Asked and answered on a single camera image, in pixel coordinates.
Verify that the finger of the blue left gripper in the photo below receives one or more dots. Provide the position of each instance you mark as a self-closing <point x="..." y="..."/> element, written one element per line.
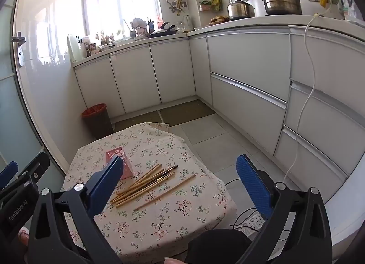
<point x="8" y="173"/>

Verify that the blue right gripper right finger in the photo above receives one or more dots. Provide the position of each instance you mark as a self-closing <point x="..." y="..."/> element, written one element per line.
<point x="258" y="185"/>

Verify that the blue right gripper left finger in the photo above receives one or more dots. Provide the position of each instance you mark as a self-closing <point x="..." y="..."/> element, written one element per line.
<point x="101" y="185"/>

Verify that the bamboo chopstick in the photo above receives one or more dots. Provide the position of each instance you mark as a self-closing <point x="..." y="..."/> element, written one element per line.
<point x="148" y="181"/>
<point x="142" y="178"/>
<point x="153" y="175"/>
<point x="183" y="182"/>
<point x="143" y="190"/>

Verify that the black-tipped chopstick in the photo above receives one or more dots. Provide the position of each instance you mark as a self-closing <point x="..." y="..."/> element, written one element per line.
<point x="148" y="181"/>

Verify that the pink perforated utensil basket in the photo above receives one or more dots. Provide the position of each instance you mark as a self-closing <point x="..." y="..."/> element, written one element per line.
<point x="127" y="167"/>

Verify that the white power strip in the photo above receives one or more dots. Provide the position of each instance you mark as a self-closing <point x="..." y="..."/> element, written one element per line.
<point x="252" y="225"/>

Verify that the floral tablecloth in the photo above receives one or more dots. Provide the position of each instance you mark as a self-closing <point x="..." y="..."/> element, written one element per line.
<point x="165" y="227"/>

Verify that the brown trash bin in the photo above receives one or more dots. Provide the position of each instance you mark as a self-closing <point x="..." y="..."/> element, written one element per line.
<point x="97" y="121"/>

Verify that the olive floor mat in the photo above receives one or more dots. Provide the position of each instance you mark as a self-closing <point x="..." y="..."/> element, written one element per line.
<point x="185" y="112"/>
<point x="152" y="117"/>

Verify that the pale green cutting board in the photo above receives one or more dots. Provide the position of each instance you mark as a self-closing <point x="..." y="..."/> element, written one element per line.
<point x="74" y="48"/>

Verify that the black frying pan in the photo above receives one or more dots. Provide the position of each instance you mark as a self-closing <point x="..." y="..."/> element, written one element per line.
<point x="164" y="30"/>

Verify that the knife block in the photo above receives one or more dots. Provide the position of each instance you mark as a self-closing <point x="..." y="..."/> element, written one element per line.
<point x="150" y="24"/>

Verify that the steel kettle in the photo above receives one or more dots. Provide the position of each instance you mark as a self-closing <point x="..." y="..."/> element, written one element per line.
<point x="239" y="9"/>

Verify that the yellow green snack bag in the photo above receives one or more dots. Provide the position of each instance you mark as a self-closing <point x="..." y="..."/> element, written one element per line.
<point x="216" y="5"/>

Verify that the door handle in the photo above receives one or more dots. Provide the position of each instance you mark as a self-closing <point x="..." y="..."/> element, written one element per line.
<point x="19" y="40"/>

